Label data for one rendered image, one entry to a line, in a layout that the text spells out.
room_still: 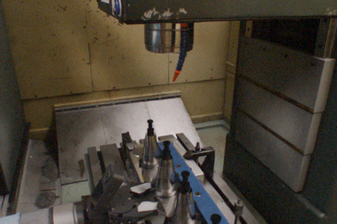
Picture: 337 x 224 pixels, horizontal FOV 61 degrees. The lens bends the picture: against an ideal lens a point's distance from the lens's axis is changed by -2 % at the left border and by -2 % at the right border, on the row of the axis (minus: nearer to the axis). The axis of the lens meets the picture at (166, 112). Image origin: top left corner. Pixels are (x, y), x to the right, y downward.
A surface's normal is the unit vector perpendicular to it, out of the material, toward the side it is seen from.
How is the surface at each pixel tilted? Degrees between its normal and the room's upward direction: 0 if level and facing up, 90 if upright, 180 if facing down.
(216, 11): 90
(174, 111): 24
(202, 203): 0
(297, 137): 88
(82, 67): 90
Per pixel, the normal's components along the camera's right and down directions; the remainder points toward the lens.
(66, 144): 0.13, -0.68
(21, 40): 0.32, 0.38
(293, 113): -0.94, 0.14
